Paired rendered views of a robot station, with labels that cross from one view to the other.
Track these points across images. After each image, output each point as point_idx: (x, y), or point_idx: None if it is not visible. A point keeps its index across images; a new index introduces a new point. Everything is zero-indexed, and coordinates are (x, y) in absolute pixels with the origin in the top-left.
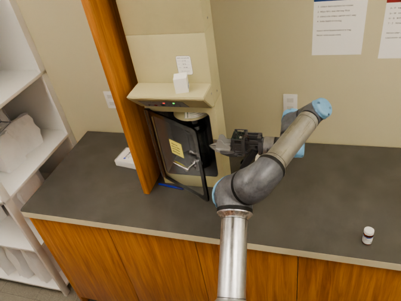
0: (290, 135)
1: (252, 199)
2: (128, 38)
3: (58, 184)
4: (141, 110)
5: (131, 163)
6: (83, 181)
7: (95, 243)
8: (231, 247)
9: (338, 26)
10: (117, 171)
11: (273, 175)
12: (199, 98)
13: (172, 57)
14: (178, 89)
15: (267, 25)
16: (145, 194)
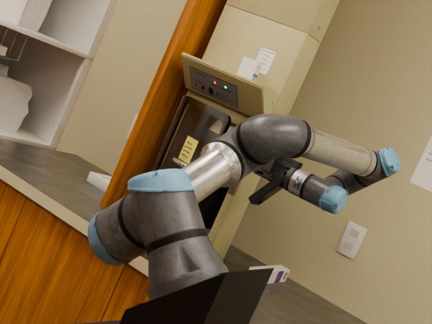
0: (336, 137)
1: (254, 139)
2: (226, 8)
3: (5, 146)
4: (176, 106)
5: (108, 183)
6: (36, 162)
7: None
8: (195, 168)
9: None
10: (83, 182)
11: (294, 129)
12: (258, 83)
13: (257, 45)
14: (242, 71)
15: (375, 120)
16: (101, 206)
